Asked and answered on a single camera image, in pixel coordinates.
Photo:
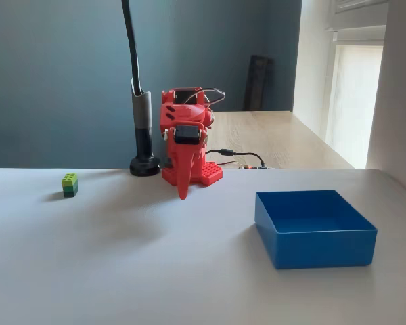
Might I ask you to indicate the red robot arm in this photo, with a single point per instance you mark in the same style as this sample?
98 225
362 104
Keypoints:
182 111

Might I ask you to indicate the small controller board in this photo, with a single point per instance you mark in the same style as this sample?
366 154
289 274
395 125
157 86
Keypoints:
248 167

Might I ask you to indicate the blue box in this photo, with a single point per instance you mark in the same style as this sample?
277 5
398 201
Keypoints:
318 233

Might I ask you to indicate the green lego brick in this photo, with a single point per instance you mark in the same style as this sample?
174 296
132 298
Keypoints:
70 185

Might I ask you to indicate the dark wooden plank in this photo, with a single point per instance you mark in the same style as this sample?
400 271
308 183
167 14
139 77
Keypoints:
257 84

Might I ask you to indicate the light wooden desk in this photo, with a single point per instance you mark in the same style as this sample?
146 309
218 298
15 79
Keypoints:
274 139

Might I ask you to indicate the black gooseneck camera stand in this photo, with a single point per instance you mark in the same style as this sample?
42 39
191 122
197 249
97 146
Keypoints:
141 111

